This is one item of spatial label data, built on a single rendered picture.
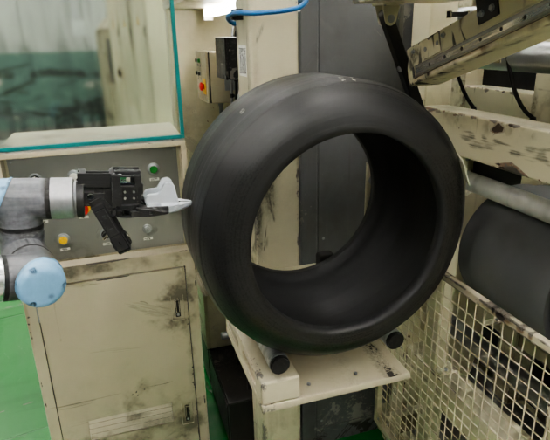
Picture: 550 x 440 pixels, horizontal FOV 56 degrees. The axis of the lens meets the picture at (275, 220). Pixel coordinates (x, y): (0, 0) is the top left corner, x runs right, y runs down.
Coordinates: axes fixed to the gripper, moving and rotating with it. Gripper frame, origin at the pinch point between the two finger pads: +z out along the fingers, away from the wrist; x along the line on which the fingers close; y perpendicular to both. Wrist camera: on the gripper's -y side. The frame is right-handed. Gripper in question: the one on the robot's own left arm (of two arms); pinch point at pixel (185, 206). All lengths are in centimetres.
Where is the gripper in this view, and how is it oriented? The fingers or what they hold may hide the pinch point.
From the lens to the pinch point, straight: 103.7
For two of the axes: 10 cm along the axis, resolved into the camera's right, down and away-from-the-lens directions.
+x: -3.0, -3.2, 9.0
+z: 9.5, -0.3, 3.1
